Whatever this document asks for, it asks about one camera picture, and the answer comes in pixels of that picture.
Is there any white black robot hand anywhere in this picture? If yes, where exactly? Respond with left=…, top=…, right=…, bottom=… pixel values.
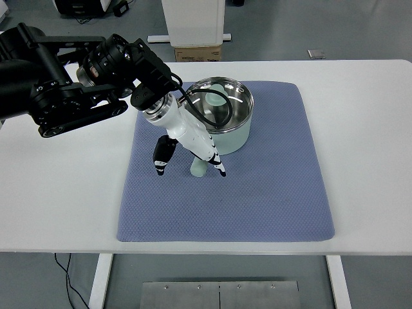
left=143, top=94, right=226, bottom=177

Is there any green pot with handle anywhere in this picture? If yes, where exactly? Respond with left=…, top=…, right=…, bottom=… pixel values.
left=185, top=76, right=255, bottom=178

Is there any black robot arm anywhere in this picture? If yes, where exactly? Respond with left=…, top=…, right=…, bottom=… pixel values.
left=1, top=23, right=182, bottom=138

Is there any cardboard box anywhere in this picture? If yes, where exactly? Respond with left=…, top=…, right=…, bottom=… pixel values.
left=174, top=46, right=221, bottom=62

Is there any blue quilted mat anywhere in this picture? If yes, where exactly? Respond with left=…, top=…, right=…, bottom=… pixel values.
left=117, top=81, right=335, bottom=242

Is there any grey floor plate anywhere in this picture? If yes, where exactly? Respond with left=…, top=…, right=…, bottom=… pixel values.
left=307, top=49, right=326, bottom=60

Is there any black equipment on floor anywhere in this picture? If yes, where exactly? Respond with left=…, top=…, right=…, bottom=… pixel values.
left=53, top=0, right=131, bottom=16

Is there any white pedestal column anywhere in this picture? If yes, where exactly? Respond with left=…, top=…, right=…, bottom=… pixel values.
left=147, top=0, right=232, bottom=48

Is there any metal base plate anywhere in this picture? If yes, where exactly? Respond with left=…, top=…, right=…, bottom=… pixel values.
left=140, top=281, right=301, bottom=308

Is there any black floor cable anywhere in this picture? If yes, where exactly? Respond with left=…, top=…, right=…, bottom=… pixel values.
left=53, top=252, right=89, bottom=309

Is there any white table frame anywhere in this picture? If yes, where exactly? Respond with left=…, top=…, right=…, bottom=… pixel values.
left=88, top=254, right=352, bottom=308

